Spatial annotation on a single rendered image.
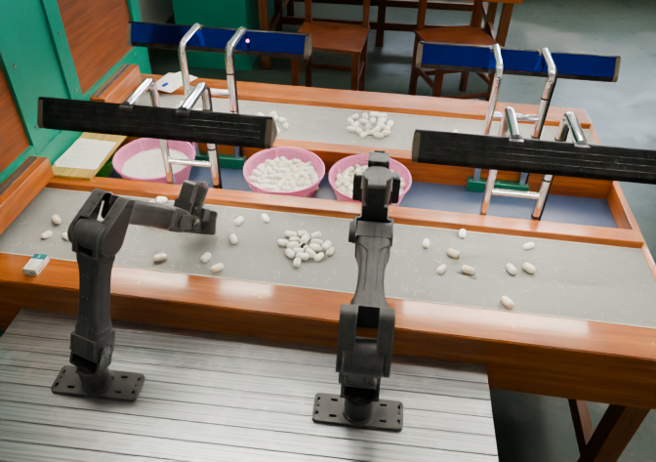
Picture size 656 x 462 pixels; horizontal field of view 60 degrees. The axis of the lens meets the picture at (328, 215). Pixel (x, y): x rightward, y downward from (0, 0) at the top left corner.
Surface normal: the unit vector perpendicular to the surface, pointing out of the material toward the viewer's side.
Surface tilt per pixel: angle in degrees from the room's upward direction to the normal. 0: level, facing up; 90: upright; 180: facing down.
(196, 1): 90
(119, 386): 0
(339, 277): 0
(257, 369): 0
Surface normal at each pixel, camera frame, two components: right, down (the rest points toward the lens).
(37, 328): 0.02, -0.78
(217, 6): -0.11, 0.62
